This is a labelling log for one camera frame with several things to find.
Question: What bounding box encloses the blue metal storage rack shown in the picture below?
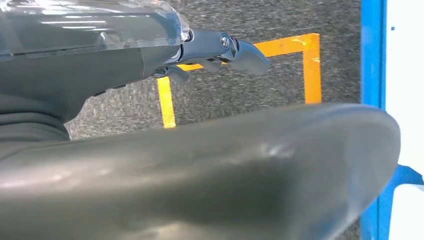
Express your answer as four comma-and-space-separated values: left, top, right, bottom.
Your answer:
360, 0, 424, 240

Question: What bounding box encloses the yellow floor tape square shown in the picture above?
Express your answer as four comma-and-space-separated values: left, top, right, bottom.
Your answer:
156, 33, 323, 129

